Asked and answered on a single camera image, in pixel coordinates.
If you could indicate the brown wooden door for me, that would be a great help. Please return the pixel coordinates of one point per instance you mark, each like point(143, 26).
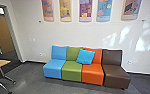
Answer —
point(2, 35)

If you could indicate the blue cushion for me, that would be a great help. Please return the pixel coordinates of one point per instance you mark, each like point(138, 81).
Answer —
point(85, 57)

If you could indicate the green sofa seat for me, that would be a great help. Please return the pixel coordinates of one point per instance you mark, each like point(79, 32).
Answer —
point(72, 70)

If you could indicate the blue sofa seat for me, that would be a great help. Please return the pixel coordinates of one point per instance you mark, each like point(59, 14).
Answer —
point(54, 68)

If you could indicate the orange sofa seat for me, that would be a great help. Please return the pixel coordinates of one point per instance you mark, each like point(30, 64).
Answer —
point(92, 74)

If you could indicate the yellow poster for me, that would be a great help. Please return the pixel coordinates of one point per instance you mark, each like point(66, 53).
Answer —
point(65, 10)

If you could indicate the purple poster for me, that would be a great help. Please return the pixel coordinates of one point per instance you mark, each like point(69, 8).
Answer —
point(85, 10)

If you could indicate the poster with red figure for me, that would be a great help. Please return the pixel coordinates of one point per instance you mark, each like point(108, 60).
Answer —
point(47, 10)

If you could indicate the light blue poster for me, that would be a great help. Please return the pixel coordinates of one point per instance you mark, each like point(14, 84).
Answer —
point(104, 10)

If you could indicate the brown sofa seat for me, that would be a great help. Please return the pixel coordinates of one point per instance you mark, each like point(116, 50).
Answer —
point(116, 76)

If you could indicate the pink and beige poster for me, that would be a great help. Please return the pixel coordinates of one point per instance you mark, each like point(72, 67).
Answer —
point(131, 9)

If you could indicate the white wall outlet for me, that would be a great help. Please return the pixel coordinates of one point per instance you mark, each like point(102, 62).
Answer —
point(128, 62)
point(41, 54)

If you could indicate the white light switch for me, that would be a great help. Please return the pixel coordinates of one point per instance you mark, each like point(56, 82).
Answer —
point(31, 39)

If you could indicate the dark door frame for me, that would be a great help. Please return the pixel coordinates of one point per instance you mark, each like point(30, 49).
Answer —
point(17, 36)

